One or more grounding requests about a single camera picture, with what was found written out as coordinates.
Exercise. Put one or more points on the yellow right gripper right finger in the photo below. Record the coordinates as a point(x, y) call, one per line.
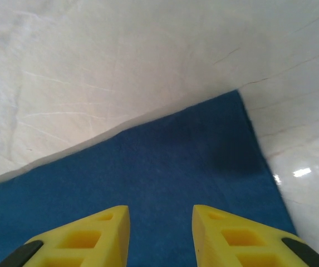
point(231, 244)

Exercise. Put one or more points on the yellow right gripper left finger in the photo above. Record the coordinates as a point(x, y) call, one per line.
point(92, 242)

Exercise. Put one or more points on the navy blue t-shirt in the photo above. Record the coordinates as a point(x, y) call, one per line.
point(159, 167)

